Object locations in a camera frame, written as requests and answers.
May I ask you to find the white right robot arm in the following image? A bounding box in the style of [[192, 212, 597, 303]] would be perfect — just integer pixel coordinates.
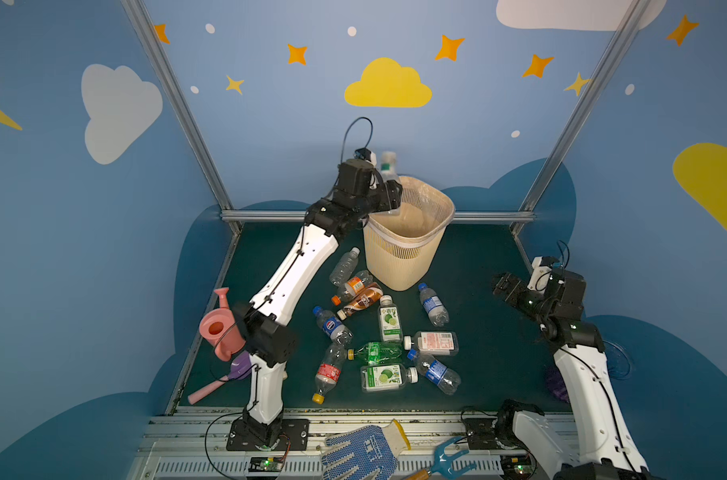
[[493, 268, 653, 479]]

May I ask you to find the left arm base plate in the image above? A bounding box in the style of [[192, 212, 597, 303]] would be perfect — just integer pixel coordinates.
[[225, 418, 310, 452]]

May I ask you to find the lime label bottle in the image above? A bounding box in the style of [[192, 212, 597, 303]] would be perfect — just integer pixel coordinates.
[[379, 295, 403, 343], [360, 364, 419, 393]]

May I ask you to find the green sprite bottle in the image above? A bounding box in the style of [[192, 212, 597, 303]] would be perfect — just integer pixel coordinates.
[[347, 342, 403, 366]]

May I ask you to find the red label cola bottle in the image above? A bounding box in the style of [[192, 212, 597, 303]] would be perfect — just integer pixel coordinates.
[[312, 342, 347, 405]]

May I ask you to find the pink label white cap bottle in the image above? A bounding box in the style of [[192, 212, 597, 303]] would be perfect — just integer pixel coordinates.
[[403, 331, 459, 356]]

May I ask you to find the clear bottle grey cap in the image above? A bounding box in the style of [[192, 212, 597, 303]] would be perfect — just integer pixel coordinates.
[[381, 151, 403, 216]]

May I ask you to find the blue pepsi bottle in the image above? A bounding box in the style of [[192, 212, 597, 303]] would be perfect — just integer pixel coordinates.
[[312, 306, 353, 346]]

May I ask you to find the orange cap soda bottle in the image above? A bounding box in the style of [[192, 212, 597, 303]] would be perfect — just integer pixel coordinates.
[[331, 270, 373, 306]]

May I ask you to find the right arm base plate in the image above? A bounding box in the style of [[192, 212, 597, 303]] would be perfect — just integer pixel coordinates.
[[463, 416, 507, 450]]

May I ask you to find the pink toy watering can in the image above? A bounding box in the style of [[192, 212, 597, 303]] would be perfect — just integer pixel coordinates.
[[199, 287, 245, 362]]

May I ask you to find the upright lime label bottle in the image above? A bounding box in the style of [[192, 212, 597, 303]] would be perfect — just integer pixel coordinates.
[[379, 295, 403, 343]]

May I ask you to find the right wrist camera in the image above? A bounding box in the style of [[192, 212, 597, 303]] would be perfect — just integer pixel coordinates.
[[527, 256, 561, 292]]

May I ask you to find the beige plastic waste bin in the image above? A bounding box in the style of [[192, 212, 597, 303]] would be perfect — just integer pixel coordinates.
[[363, 176, 455, 291]]

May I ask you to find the blue garden hand fork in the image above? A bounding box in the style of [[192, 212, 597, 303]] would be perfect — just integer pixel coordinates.
[[399, 435, 477, 480]]

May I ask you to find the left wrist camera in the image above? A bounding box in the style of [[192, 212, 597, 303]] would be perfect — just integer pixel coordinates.
[[354, 147, 377, 166]]

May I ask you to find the purple toy spatula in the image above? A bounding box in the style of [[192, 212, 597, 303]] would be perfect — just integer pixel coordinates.
[[187, 351, 252, 405]]

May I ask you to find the blue knitted work glove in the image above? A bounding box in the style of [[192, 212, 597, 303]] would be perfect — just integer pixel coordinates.
[[321, 420, 411, 480]]

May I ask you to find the brown coffee drink bottle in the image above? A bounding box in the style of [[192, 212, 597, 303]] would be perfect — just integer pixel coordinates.
[[336, 283, 383, 321]]

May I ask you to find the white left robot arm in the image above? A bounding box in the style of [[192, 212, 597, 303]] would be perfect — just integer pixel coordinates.
[[233, 158, 403, 447]]

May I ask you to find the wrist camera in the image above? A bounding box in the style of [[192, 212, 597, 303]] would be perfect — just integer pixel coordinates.
[[354, 147, 377, 166], [527, 256, 561, 292]]

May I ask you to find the blue label water bottle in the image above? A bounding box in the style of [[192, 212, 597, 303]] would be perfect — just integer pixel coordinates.
[[407, 349, 461, 395]]

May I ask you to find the small blue cap bottle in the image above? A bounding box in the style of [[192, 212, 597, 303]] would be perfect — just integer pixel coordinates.
[[419, 283, 449, 327]]

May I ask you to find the clear plain plastic bottle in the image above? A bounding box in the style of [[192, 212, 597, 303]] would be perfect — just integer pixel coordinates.
[[329, 247, 360, 287]]

